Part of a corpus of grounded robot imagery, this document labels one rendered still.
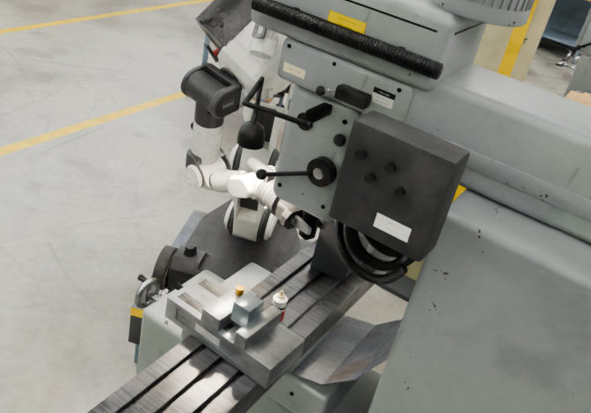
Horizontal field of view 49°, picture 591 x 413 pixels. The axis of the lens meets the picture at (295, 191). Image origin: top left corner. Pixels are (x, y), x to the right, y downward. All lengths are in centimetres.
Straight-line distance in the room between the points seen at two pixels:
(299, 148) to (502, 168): 49
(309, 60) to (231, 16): 54
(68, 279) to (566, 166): 259
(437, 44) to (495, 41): 192
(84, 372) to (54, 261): 77
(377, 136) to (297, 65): 41
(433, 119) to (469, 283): 34
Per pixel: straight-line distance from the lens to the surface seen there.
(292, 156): 158
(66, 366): 298
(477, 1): 133
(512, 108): 133
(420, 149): 111
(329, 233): 198
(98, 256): 355
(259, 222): 263
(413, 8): 134
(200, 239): 275
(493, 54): 324
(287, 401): 187
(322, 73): 146
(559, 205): 135
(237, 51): 192
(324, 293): 198
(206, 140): 199
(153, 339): 214
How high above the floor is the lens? 216
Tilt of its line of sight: 30 degrees down
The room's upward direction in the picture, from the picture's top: 13 degrees clockwise
